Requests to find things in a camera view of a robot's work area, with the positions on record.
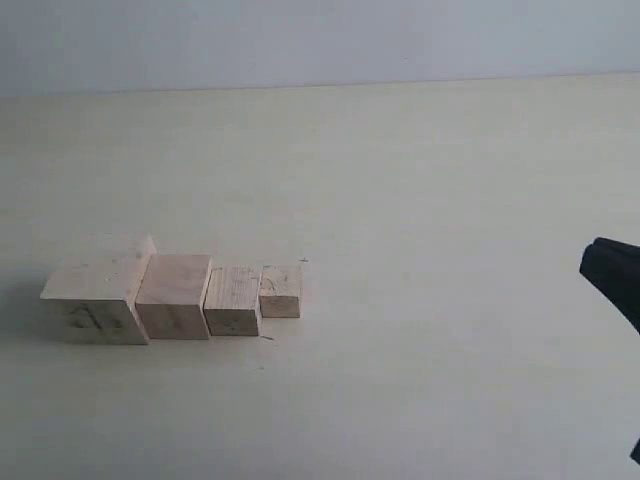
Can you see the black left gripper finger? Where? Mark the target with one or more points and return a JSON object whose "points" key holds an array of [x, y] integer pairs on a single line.
{"points": [[612, 267]]}

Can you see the third largest wooden cube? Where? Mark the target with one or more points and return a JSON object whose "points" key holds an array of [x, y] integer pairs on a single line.
{"points": [[231, 306]]}

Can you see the smallest wooden cube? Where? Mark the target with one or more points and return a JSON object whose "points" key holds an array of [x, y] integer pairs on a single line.
{"points": [[281, 291]]}

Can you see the second largest wooden cube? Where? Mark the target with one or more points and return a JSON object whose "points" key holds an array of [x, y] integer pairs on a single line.
{"points": [[171, 297]]}

